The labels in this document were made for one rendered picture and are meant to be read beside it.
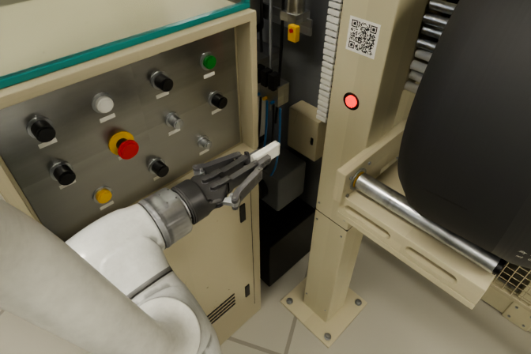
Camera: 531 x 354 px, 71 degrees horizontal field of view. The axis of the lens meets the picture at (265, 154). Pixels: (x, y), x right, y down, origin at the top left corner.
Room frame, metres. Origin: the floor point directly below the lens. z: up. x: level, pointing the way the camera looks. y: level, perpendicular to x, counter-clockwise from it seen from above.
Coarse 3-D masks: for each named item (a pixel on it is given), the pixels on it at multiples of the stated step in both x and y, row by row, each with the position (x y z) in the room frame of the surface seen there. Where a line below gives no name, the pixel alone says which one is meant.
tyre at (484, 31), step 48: (480, 0) 0.51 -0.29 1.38; (528, 0) 0.48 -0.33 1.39; (480, 48) 0.46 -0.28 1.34; (528, 48) 0.43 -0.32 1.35; (432, 96) 0.46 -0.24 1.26; (480, 96) 0.42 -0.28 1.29; (528, 96) 0.39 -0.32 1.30; (432, 144) 0.43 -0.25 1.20; (480, 144) 0.39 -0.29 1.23; (528, 144) 0.36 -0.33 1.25; (480, 192) 0.37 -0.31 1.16; (528, 192) 0.34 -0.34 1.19; (480, 240) 0.38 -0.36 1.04; (528, 240) 0.32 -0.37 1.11
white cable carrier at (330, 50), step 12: (336, 0) 0.83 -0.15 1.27; (336, 12) 0.83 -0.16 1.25; (336, 24) 0.83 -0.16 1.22; (336, 36) 0.83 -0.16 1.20; (324, 48) 0.85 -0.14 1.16; (336, 48) 0.83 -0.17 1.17; (324, 60) 0.85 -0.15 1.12; (324, 72) 0.84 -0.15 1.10; (324, 84) 0.86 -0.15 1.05; (324, 96) 0.84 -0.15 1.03; (324, 108) 0.83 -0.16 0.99; (324, 120) 0.83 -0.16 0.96
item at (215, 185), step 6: (252, 162) 0.53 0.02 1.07; (246, 168) 0.51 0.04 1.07; (252, 168) 0.52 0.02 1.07; (234, 174) 0.50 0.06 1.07; (240, 174) 0.50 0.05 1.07; (246, 174) 0.51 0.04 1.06; (222, 180) 0.48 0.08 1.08; (228, 180) 0.48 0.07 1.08; (234, 180) 0.49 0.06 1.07; (240, 180) 0.50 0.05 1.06; (210, 186) 0.46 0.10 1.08; (216, 186) 0.46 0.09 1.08; (228, 186) 0.48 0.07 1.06; (234, 186) 0.49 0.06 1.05; (228, 192) 0.48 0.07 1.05
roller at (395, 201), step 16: (368, 176) 0.65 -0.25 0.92; (368, 192) 0.61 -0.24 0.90; (384, 192) 0.60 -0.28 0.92; (400, 208) 0.56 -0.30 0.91; (416, 224) 0.52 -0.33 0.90; (432, 224) 0.51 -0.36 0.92; (448, 240) 0.47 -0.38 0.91; (464, 240) 0.46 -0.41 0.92; (464, 256) 0.45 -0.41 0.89; (480, 256) 0.43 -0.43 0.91; (496, 256) 0.42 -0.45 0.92; (496, 272) 0.40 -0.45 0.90
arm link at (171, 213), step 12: (156, 192) 0.43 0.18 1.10; (168, 192) 0.42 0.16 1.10; (144, 204) 0.40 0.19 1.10; (156, 204) 0.40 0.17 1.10; (168, 204) 0.40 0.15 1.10; (180, 204) 0.40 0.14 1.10; (156, 216) 0.38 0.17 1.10; (168, 216) 0.38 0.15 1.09; (180, 216) 0.39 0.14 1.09; (168, 228) 0.37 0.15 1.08; (180, 228) 0.38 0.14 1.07; (168, 240) 0.36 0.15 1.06
